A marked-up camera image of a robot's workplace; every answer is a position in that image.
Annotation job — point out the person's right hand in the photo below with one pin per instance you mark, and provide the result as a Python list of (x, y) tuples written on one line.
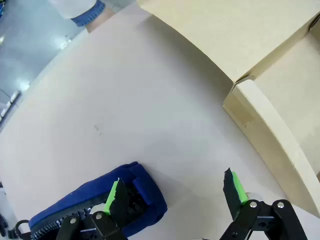
[(97, 21)]

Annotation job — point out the brown cardboard box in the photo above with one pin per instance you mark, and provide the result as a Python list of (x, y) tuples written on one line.
[(225, 37)]

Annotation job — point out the dark blue zipper pouch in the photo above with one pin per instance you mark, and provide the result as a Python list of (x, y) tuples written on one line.
[(82, 190)]

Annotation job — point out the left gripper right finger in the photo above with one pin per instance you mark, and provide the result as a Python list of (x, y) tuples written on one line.
[(232, 197)]

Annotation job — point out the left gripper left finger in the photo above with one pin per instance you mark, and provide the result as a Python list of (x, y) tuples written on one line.
[(117, 200)]

